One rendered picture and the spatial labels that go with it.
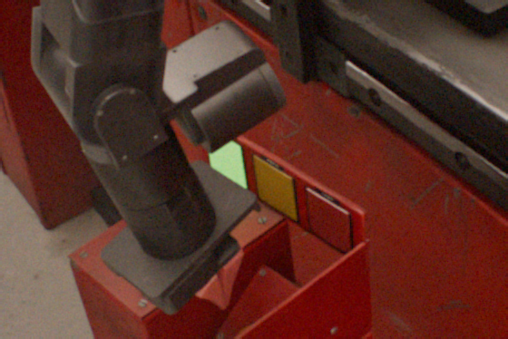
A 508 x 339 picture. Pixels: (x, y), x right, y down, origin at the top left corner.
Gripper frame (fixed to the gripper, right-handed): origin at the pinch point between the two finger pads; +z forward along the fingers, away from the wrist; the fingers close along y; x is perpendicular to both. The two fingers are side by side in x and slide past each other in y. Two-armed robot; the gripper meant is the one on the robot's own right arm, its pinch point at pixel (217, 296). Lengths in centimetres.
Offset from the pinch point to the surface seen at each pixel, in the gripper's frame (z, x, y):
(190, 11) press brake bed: 15, 44, 30
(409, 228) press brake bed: 19.1, 3.5, 21.6
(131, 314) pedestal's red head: 1.7, 5.9, -5.0
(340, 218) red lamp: 0.4, -2.8, 10.8
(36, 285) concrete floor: 84, 93, 2
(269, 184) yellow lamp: 1.5, 5.4, 10.6
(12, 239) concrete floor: 85, 107, 6
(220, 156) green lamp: 1.9, 11.6, 10.6
